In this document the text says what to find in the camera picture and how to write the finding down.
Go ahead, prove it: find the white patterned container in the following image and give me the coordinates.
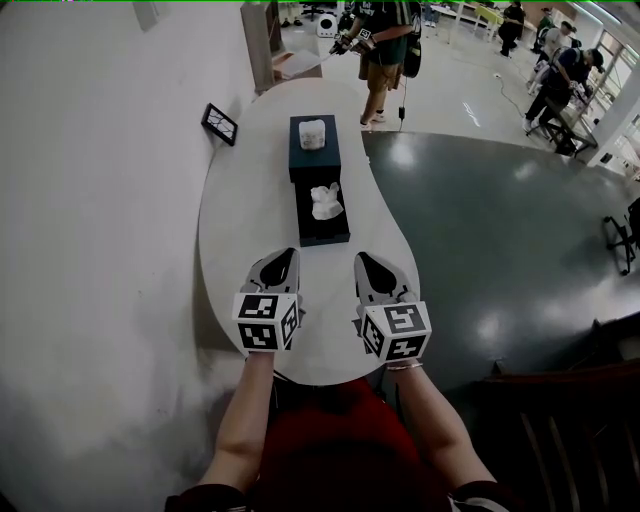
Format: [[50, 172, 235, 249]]
[[298, 118, 327, 151]]

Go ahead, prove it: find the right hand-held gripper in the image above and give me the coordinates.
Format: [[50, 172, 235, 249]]
[[353, 251, 432, 362]]

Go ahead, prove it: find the flat cardboard box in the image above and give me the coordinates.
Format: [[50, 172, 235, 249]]
[[272, 49, 324, 81]]

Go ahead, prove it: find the black office chair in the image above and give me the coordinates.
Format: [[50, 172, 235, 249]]
[[602, 197, 640, 277]]

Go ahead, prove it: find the black picture frame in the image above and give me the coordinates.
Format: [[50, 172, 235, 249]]
[[200, 102, 239, 147]]

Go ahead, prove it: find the person's right forearm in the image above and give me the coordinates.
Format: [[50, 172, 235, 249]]
[[384, 362, 501, 496]]

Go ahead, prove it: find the white pillar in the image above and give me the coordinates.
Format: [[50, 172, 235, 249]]
[[585, 47, 640, 169]]

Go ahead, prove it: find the person's left forearm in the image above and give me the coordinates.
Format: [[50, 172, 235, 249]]
[[197, 349, 281, 496]]

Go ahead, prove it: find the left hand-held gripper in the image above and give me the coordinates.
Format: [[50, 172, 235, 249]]
[[232, 247, 306, 354]]

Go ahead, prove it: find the person's red clothing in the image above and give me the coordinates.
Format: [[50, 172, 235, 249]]
[[166, 377, 507, 512]]

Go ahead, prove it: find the white paper item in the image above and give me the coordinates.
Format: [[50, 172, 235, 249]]
[[310, 182, 346, 221]]

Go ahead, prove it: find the dark wooden chair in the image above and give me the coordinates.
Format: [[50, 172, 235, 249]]
[[469, 304, 640, 512]]

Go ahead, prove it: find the dark teal drawer box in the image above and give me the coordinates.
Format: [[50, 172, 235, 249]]
[[288, 113, 351, 248]]

